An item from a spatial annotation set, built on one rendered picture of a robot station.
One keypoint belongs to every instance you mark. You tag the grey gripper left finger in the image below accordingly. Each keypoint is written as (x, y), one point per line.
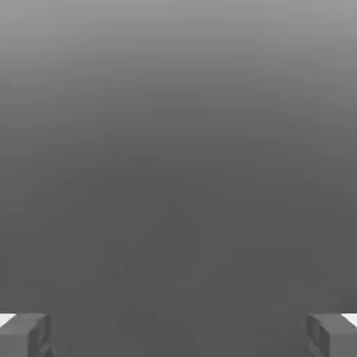
(19, 334)

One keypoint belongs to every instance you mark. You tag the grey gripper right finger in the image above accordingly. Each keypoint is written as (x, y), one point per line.
(337, 334)

